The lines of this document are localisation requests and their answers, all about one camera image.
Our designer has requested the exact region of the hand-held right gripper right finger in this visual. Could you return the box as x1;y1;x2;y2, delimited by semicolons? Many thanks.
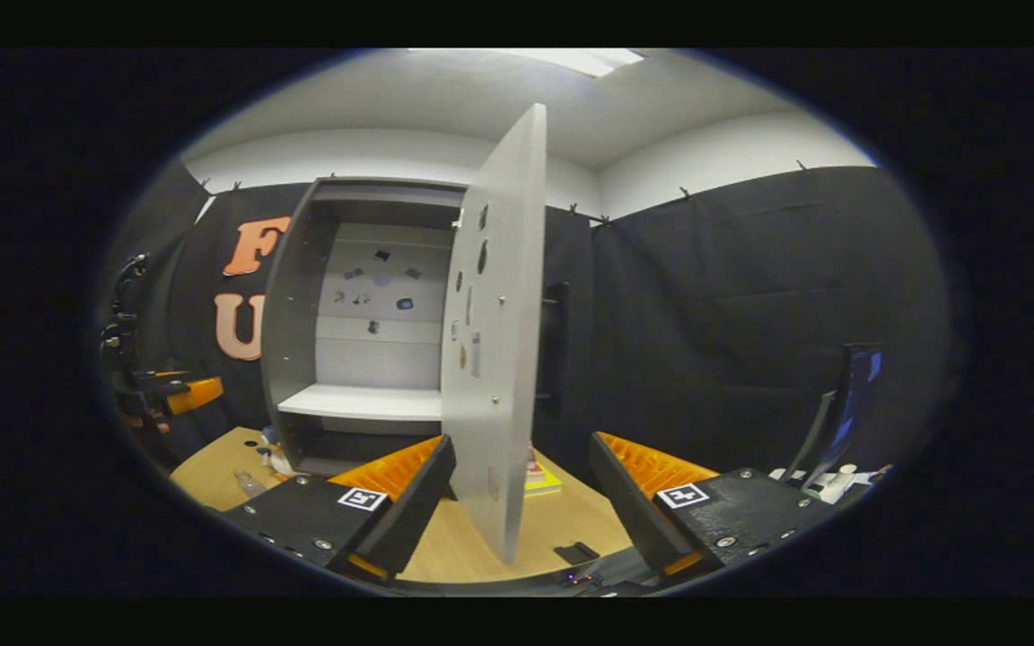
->
589;431;841;580

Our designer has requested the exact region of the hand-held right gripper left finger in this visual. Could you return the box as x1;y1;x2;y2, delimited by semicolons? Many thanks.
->
221;434;458;584

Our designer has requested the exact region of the dark grey cabinet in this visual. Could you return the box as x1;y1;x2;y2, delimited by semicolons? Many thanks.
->
258;177;469;476

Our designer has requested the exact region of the black backdrop cloth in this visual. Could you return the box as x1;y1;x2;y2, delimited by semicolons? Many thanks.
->
100;157;953;485

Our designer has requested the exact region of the black cabinet door handle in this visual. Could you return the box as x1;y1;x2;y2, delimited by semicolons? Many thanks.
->
537;281;574;420

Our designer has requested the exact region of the blue penguin plush toy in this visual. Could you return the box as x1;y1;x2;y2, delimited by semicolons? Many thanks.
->
258;427;301;478

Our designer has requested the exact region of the white device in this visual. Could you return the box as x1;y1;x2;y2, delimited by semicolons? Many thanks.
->
768;462;895;505

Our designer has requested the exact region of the white cabinet shelf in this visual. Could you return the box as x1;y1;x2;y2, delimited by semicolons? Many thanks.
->
276;383;443;423

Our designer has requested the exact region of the stack of books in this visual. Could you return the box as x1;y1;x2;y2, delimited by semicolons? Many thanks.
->
524;446;565;499

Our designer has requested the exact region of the dark monitor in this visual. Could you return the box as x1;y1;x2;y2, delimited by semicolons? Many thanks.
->
786;341;886;490

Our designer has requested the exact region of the ceiling light panel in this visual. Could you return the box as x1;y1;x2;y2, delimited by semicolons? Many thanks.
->
490;48;646;79

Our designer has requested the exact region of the light grey cabinet door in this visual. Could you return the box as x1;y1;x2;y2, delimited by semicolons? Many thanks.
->
439;101;548;566

